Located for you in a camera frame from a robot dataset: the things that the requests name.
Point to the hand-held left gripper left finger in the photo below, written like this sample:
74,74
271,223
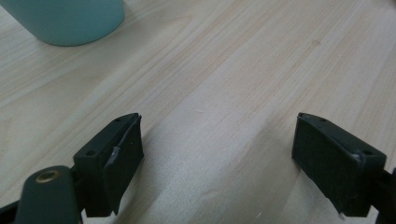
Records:
102,174

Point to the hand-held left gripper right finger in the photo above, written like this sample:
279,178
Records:
333,161

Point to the teal cup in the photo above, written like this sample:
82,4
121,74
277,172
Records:
67,20

